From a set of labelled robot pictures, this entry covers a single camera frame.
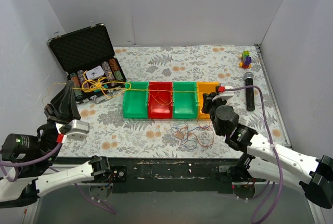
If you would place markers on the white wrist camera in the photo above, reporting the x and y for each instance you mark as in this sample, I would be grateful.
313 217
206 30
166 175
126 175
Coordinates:
223 92
76 129

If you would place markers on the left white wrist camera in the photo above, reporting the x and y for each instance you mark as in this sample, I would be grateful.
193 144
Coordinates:
76 129

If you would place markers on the black microphone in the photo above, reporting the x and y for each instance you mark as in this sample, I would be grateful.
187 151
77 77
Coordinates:
250 103

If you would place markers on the right green bin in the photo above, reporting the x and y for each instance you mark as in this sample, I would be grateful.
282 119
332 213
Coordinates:
185 102

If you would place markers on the green bin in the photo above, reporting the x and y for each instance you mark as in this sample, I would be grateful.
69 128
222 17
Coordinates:
135 100
185 102

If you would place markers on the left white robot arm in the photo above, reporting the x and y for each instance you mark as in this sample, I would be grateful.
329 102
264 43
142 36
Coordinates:
29 157

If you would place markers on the aluminium frame rail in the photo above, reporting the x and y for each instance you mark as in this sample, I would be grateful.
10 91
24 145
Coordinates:
315 210

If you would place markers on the red bin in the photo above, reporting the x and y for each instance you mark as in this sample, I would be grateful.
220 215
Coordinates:
160 101

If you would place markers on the black poker chip case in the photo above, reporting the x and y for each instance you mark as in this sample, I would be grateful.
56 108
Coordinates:
89 61

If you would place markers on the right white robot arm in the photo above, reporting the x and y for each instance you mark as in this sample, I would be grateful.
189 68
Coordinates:
263 159

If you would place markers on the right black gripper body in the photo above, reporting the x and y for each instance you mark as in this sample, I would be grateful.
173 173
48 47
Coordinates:
210 104

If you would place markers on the orange bin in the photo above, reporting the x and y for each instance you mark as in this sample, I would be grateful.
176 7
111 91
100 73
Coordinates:
204 87

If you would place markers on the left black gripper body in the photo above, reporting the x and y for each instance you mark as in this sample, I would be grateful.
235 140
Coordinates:
58 113

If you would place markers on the left green bin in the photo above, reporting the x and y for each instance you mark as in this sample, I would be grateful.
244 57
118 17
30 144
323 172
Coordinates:
135 100

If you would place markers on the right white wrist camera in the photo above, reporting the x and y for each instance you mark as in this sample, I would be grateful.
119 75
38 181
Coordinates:
223 92

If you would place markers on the colourful toy block figure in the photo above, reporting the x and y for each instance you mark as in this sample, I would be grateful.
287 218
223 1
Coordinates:
245 60

